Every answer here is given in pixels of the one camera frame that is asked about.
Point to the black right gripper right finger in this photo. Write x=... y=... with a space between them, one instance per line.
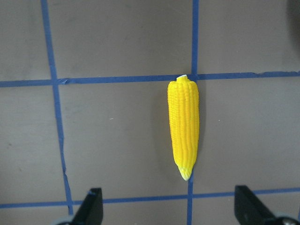
x=249 y=210

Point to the yellow toy corn cob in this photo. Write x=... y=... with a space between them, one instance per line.
x=184 y=123

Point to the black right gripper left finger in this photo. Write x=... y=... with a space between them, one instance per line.
x=91 y=210

